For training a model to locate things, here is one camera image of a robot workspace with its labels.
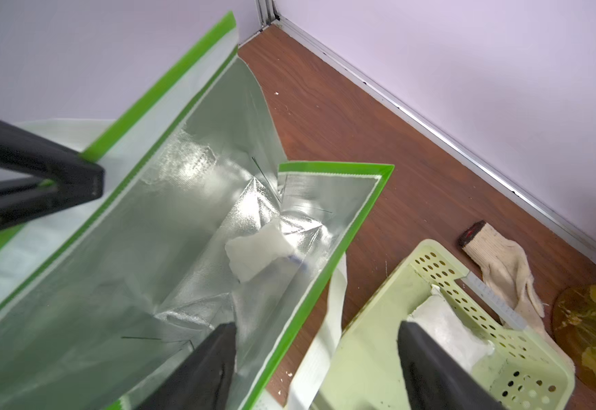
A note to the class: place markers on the green insulated delivery bag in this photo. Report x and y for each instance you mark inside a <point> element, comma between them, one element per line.
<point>102,301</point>

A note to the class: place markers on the white ice pack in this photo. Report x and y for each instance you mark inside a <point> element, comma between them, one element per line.
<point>439,321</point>
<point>250,255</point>

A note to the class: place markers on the light green perforated basket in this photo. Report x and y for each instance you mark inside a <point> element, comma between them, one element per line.
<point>524,372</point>

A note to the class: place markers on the beige knit cotton glove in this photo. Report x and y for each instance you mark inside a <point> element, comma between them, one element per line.
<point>505,270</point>

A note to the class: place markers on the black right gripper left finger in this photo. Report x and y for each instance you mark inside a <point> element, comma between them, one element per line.
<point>204,379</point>

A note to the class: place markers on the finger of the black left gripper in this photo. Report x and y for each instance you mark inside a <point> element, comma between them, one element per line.
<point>22,200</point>
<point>39,159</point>

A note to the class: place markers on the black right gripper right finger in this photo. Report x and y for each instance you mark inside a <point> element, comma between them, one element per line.
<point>433,380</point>

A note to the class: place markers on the amber plastic vase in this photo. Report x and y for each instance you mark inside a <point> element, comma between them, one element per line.
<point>574,330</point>

